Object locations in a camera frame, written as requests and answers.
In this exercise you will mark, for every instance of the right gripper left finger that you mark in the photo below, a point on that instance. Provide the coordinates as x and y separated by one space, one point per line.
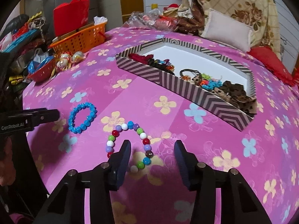
119 163

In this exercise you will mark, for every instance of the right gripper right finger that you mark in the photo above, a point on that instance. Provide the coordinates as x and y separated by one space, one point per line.
187 165

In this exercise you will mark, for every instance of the blue snowflake hair clip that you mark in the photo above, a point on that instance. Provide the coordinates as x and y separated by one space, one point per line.
208 83

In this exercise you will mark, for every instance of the leopard print bow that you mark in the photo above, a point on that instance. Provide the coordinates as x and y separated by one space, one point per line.
246 103

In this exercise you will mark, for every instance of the black scrunchie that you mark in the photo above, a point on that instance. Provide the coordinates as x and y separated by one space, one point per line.
164 65

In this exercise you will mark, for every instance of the brown scrunchie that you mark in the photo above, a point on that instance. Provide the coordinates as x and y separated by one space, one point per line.
233 89

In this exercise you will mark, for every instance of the red satin bow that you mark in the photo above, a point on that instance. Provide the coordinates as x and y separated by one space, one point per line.
142 59

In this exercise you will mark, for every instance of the person's left hand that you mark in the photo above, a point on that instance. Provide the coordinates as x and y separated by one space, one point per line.
8 171

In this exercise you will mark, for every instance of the red round plastic basket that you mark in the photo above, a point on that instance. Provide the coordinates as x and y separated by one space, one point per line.
44 73

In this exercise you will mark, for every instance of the pink floral bedspread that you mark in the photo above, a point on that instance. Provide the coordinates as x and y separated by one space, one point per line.
95 96

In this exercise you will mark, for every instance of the white doll ornament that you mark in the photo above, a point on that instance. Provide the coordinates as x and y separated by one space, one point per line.
64 62

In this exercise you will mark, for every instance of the striped cardboard tray box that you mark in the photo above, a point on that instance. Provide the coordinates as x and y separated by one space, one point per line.
190 61

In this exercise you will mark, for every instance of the wrapped round ornament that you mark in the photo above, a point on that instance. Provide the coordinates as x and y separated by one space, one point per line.
77 57

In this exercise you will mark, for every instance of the orange plastic basket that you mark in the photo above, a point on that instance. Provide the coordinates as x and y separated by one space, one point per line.
83 40

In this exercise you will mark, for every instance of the red gift bag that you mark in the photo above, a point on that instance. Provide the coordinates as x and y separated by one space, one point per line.
70 16

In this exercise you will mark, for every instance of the red cushion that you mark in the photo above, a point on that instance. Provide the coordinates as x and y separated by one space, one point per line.
272 63

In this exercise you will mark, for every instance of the white pillow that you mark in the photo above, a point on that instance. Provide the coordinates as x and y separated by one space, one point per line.
224 29

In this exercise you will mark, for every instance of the clear plastic bag pile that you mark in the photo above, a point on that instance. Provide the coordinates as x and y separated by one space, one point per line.
153 19

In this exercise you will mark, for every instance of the floral beige quilt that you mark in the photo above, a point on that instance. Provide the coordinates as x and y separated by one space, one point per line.
260 15

